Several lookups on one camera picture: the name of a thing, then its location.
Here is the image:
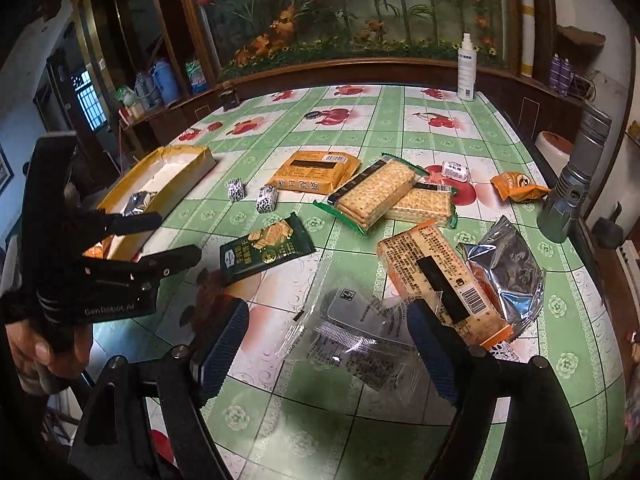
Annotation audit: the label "small orange snack packet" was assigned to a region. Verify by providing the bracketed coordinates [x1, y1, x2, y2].
[84, 240, 110, 259]

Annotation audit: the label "clear plastic snack bag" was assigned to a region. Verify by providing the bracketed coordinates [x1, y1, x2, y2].
[279, 280, 426, 404]

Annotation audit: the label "silver foil snack bag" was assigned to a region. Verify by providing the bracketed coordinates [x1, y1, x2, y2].
[456, 216, 546, 341]

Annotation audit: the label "long orange biscuit pack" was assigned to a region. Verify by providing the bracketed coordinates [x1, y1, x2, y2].
[376, 220, 513, 349]

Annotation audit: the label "dark green snack packet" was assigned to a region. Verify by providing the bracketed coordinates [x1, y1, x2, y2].
[219, 212, 316, 285]

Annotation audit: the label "orange cracker pack barcode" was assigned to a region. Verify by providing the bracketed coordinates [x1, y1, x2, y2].
[268, 151, 360, 195]

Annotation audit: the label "green edged cracker pack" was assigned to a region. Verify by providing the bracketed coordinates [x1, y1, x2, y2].
[312, 153, 428, 235]

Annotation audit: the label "left hand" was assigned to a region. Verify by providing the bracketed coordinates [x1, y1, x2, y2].
[6, 321, 93, 396]

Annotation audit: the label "yellow cardboard box tray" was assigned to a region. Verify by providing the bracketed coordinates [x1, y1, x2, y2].
[98, 145, 216, 261]

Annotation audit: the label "wooden cabinet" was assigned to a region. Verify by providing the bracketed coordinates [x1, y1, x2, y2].
[119, 56, 586, 162]

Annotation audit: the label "black white wrapped candy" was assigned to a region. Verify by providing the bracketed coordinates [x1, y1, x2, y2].
[227, 179, 246, 202]

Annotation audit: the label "green white bag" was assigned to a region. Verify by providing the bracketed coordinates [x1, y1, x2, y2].
[115, 84, 138, 107]

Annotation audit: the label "grey thermos flask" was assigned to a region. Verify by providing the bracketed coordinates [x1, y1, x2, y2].
[134, 72, 163, 113]

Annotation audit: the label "fruit pattern green tablecloth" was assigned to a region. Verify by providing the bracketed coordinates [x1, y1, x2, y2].
[92, 84, 629, 480]

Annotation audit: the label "blue thermos flask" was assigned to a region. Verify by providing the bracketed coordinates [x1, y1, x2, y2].
[152, 58, 181, 106]

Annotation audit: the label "water bottle pack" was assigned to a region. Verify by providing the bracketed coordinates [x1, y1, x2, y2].
[186, 58, 208, 94]

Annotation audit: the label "dark glass ink bottle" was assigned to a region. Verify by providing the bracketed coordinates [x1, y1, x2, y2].
[219, 87, 241, 112]

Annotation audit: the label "orange crumpled snack packet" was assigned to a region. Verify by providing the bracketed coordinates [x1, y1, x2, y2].
[490, 171, 550, 203]

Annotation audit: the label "grey metal flashlight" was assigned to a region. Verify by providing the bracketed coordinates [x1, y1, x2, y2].
[537, 104, 612, 244]

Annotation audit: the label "small white pink candy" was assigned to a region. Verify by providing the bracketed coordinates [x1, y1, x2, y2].
[442, 162, 470, 183]

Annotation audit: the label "floral landscape glass panel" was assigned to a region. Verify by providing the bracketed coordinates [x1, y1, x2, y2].
[196, 0, 506, 79]

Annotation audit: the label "purple bottles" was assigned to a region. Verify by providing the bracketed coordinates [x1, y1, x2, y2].
[549, 54, 572, 96]

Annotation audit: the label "white spray bottle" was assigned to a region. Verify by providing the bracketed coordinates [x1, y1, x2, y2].
[457, 32, 477, 101]

